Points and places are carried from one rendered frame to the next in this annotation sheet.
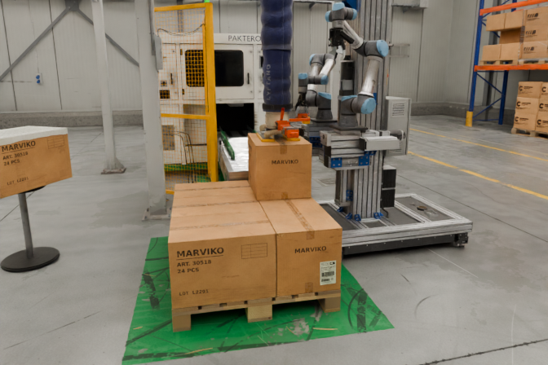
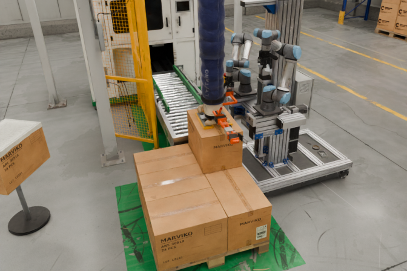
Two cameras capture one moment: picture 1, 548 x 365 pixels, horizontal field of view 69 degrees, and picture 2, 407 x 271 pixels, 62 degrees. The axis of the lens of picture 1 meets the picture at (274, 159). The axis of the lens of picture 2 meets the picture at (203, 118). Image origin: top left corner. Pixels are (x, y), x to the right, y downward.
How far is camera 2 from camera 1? 1.14 m
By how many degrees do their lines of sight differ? 16
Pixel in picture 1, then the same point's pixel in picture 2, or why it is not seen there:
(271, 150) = (213, 139)
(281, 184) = (220, 160)
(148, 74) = (93, 55)
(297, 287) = (241, 244)
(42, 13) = not seen: outside the picture
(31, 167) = (22, 163)
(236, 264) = (201, 239)
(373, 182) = (283, 139)
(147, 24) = (88, 13)
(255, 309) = (214, 261)
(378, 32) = (292, 31)
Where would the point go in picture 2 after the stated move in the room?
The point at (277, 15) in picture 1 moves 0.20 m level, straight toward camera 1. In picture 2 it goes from (214, 32) to (217, 39)
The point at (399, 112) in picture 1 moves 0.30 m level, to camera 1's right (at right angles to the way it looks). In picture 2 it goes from (304, 90) to (332, 88)
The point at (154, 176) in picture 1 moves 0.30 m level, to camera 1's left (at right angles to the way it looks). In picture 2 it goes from (107, 132) to (82, 135)
